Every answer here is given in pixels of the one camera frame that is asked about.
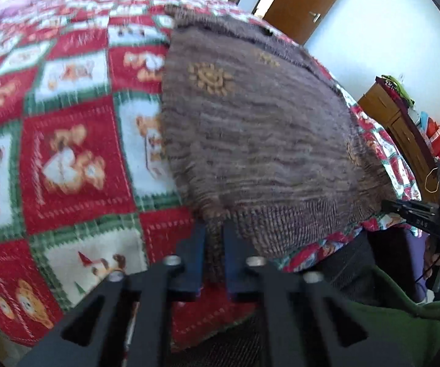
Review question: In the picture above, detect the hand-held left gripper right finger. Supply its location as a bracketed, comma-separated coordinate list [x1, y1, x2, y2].
[222, 220, 412, 367]

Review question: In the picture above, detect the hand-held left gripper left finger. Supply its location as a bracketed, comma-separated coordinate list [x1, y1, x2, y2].
[17, 220, 207, 367]

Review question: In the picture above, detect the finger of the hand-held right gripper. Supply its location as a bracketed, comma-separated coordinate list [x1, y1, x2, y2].
[403, 214, 440, 238]
[381, 199, 437, 217]

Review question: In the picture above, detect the brown knit sweater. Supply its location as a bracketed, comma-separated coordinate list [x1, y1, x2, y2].
[160, 4, 398, 278]

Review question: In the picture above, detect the dark red clothes pile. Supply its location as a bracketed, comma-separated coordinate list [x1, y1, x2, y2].
[375, 76, 412, 108]

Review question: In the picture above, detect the person's purple clothing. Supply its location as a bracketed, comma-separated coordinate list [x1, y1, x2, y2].
[369, 225, 435, 303]

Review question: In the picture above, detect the wooden cabinet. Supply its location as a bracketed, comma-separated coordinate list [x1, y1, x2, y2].
[357, 76, 440, 204]

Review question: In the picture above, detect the person's green jacket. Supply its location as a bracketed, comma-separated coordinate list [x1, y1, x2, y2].
[340, 264, 440, 367]

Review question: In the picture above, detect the green folded cloth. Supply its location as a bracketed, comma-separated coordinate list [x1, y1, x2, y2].
[381, 74, 415, 106]

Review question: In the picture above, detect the red checked printed bedspread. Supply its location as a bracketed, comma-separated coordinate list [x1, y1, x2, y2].
[0, 0, 424, 352]

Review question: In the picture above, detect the brown wooden door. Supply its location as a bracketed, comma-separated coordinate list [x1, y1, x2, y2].
[262, 0, 358, 46]

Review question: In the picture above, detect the pink quilt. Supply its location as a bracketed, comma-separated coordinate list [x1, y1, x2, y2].
[0, 0, 48, 33]

